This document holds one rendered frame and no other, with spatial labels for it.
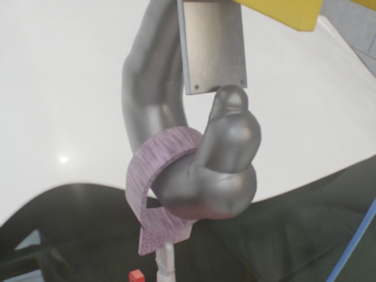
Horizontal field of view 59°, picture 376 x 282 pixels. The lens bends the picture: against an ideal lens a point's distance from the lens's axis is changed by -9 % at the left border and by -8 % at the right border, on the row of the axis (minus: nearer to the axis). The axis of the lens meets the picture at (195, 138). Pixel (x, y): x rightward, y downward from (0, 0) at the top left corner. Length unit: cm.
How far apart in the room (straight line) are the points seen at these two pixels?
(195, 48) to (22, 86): 105
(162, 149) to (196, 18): 13
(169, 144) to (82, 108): 91
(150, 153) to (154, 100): 6
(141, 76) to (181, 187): 12
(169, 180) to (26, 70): 106
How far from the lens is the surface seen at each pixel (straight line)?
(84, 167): 111
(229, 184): 29
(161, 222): 43
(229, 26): 31
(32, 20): 157
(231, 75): 31
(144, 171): 35
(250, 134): 28
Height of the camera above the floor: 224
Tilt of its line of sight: 33 degrees down
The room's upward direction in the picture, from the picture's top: 11 degrees clockwise
